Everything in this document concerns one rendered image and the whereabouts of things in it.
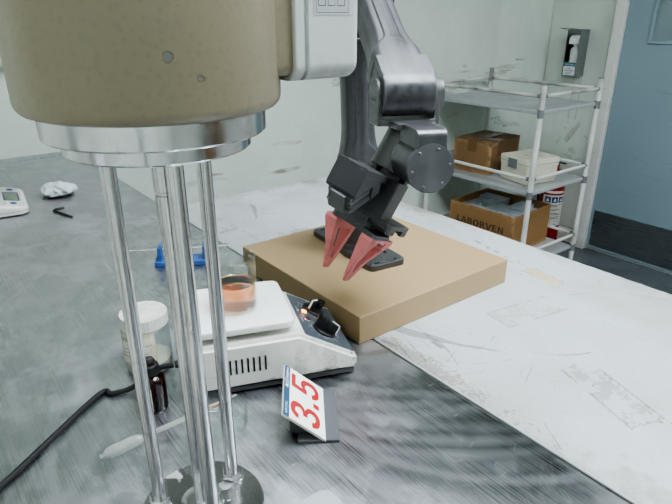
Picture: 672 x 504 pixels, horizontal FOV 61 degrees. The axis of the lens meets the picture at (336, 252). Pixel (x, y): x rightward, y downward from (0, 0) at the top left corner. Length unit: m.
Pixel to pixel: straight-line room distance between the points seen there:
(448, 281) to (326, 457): 0.38
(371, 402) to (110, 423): 0.30
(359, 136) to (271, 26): 0.69
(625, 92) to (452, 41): 1.02
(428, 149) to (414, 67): 0.12
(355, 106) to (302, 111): 1.62
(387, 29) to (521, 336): 0.46
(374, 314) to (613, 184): 2.94
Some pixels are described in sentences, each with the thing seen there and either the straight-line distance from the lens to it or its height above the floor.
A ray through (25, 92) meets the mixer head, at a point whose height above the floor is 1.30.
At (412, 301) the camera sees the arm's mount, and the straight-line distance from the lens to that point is 0.84.
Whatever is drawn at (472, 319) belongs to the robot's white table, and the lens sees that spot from 0.89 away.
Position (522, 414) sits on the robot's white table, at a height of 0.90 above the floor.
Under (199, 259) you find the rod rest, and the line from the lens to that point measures 1.07.
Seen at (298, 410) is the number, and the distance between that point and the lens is 0.64.
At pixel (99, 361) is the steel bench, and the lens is 0.83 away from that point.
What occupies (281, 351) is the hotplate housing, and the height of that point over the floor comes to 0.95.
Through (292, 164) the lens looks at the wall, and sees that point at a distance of 2.54.
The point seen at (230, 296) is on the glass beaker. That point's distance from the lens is 0.69.
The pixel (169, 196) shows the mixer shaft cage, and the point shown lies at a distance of 0.23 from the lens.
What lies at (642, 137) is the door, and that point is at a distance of 3.53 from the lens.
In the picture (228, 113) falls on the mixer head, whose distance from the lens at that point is 0.21.
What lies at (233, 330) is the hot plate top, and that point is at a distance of 0.67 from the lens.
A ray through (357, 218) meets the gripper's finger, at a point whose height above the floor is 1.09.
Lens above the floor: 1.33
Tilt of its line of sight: 23 degrees down
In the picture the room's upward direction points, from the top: straight up
